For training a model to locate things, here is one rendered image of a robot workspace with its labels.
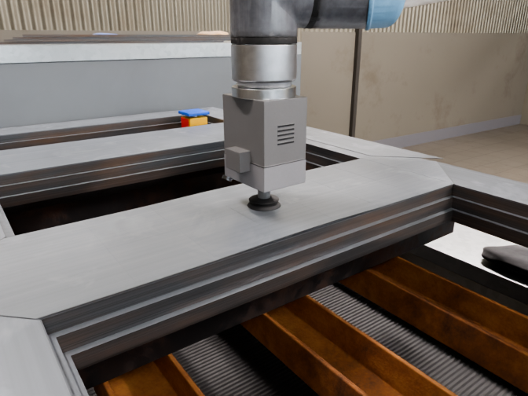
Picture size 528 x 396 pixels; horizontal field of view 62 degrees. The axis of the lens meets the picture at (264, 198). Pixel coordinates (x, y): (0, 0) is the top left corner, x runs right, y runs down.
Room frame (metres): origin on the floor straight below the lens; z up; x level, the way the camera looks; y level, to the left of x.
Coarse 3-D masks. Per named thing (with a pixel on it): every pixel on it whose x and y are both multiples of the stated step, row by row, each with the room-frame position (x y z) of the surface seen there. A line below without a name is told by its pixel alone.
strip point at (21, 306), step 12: (0, 240) 0.43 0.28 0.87; (0, 252) 0.40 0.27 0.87; (0, 264) 0.37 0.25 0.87; (12, 264) 0.37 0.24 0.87; (0, 276) 0.35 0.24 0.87; (12, 276) 0.35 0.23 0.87; (0, 288) 0.33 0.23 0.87; (12, 288) 0.33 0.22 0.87; (24, 288) 0.33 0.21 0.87; (0, 300) 0.31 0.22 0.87; (12, 300) 0.31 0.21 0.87; (24, 300) 0.31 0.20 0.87; (0, 312) 0.30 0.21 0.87; (12, 312) 0.30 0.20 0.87; (24, 312) 0.30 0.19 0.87
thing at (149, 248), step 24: (120, 216) 0.49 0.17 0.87; (144, 216) 0.49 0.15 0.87; (120, 240) 0.43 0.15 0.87; (144, 240) 0.43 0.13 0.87; (168, 240) 0.43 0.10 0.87; (192, 240) 0.43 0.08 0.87; (120, 264) 0.37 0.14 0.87; (144, 264) 0.37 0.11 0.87; (168, 264) 0.37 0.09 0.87; (192, 264) 0.37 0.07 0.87
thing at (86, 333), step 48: (0, 144) 0.95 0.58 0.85; (48, 144) 1.01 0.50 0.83; (0, 192) 0.66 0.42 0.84; (48, 192) 0.69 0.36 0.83; (432, 192) 0.59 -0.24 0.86; (480, 192) 0.58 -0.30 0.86; (288, 240) 0.44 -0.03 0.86; (336, 240) 0.47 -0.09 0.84; (384, 240) 0.51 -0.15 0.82; (144, 288) 0.34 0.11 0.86; (192, 288) 0.36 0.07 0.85; (240, 288) 0.39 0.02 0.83; (96, 336) 0.31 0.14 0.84; (144, 336) 0.32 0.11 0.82
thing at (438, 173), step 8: (376, 160) 0.75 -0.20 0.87; (384, 160) 0.75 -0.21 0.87; (392, 160) 0.75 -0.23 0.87; (400, 160) 0.75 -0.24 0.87; (408, 160) 0.75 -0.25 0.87; (400, 168) 0.70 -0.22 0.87; (408, 168) 0.70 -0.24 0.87; (416, 168) 0.70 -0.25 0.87; (424, 168) 0.70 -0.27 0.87; (432, 168) 0.70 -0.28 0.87; (440, 168) 0.70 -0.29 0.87; (432, 176) 0.66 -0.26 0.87; (440, 176) 0.66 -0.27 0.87; (448, 176) 0.66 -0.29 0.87
